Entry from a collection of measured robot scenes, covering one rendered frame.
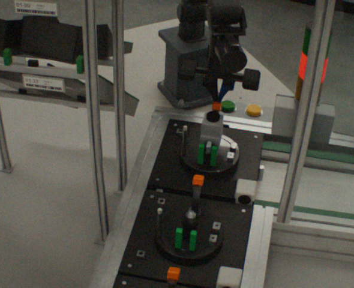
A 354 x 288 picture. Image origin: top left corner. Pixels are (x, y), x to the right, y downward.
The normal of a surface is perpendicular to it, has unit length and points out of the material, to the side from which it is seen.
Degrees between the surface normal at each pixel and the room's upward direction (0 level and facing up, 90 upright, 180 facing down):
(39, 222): 0
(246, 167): 0
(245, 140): 0
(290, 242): 90
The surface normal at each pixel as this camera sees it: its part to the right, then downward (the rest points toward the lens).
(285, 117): -0.19, 0.63
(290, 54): 0.03, -0.76
